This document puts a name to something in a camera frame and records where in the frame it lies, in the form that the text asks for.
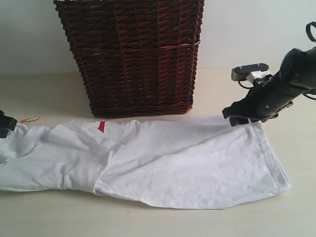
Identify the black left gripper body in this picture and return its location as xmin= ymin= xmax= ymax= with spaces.
xmin=0 ymin=111 xmax=7 ymax=138

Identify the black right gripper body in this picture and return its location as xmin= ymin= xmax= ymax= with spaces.
xmin=244 ymin=75 xmax=294 ymax=121

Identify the white t-shirt red lettering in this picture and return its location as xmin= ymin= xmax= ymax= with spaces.
xmin=0 ymin=116 xmax=291 ymax=209

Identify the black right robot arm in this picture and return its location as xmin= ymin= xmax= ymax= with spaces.
xmin=222 ymin=48 xmax=316 ymax=126

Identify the dark red wicker basket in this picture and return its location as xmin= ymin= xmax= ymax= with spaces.
xmin=54 ymin=0 xmax=204 ymax=118

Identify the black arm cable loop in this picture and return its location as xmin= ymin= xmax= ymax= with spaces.
xmin=305 ymin=21 xmax=316 ymax=45

